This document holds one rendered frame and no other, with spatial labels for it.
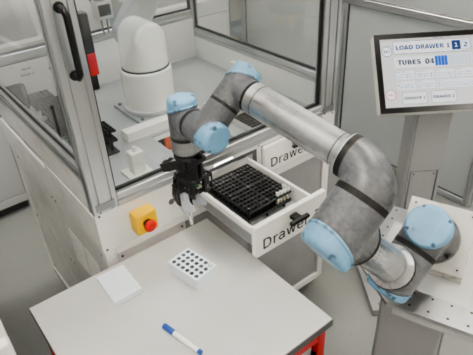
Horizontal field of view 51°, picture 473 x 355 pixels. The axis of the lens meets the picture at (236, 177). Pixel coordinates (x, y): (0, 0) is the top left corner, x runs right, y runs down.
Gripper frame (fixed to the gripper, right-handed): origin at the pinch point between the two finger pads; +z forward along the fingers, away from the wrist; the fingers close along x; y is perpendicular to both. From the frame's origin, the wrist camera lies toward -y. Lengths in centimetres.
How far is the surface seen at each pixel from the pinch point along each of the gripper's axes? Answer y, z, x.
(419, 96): 22, -3, 100
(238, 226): 7.7, 10.0, 12.2
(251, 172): -5.5, 7.3, 33.8
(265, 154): -9.0, 7.2, 45.9
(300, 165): -8, 22, 67
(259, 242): 17.2, 9.9, 10.3
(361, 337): 28, 97, 66
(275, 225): 18.2, 7.1, 16.5
